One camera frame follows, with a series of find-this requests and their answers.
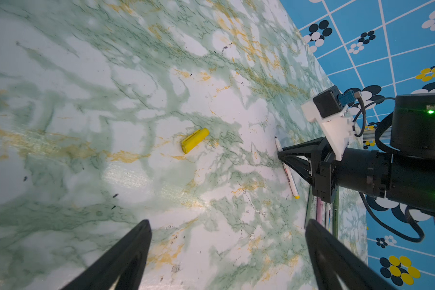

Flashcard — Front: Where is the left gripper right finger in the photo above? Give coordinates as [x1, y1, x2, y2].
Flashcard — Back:
[305, 219, 394, 290]

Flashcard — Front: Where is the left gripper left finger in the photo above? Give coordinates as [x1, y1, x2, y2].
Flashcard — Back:
[64, 219, 152, 290]

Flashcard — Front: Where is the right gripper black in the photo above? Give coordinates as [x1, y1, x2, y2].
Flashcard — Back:
[277, 137, 338, 203]

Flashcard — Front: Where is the white pen yellow end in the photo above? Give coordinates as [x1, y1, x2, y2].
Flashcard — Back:
[274, 137, 300, 199]

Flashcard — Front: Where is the dark green pen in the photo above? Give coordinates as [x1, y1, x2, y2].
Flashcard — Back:
[332, 189, 340, 238]

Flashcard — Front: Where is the light green pen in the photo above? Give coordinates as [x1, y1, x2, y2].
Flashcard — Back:
[304, 186, 314, 228]

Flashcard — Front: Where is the pink pen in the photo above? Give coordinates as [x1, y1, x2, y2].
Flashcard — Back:
[316, 197, 325, 224]

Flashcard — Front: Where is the yellow pen cap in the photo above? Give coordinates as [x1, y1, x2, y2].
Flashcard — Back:
[181, 128, 210, 154]

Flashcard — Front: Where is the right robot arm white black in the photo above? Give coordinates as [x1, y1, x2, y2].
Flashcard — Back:
[278, 93, 435, 221]

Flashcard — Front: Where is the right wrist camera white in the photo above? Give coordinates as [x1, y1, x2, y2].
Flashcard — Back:
[302, 86, 361, 161]

